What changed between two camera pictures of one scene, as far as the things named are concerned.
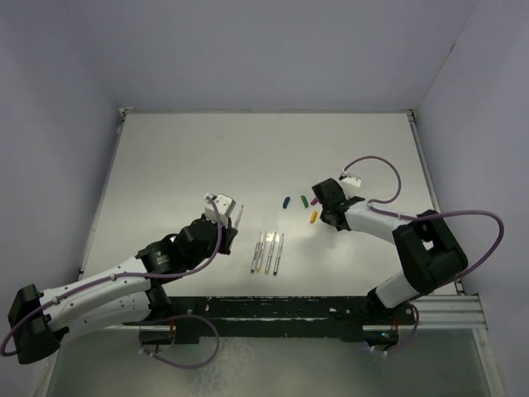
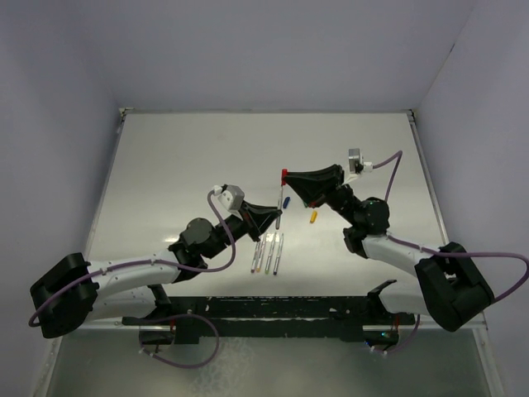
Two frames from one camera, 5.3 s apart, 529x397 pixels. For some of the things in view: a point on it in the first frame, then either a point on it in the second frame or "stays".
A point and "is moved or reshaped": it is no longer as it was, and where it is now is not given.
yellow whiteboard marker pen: (261, 249) stays
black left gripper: (226, 236) to (249, 222)
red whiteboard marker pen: (239, 216) is moved or reshaped
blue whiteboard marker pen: (279, 255) stays
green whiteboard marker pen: (270, 253) stays
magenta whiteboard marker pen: (255, 254) stays
